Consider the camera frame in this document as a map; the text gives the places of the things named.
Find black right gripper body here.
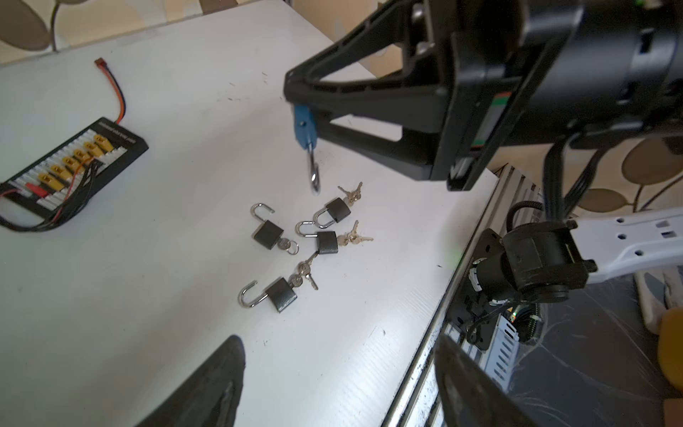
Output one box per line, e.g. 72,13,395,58
410,1,682,191

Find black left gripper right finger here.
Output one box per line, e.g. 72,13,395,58
434,334,535,427

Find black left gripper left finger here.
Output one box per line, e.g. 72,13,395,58
139,336,245,426

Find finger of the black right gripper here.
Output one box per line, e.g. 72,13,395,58
284,1,448,133
314,113,443,181

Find blue padlock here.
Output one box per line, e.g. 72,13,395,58
293,105,320,195

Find black padlock with ring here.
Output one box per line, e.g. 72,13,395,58
250,203,299,255

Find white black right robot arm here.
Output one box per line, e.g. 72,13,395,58
284,1,682,343

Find black padlock far right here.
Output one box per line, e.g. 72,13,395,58
312,181,363,230

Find black padlock near open shackle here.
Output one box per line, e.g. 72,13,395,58
238,251,319,312

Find black padlock middle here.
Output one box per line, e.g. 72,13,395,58
294,219,375,255

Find black charging board yellow connectors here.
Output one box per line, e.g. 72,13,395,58
1,117,149,233

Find red black lead wire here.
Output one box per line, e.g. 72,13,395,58
94,57,127,125

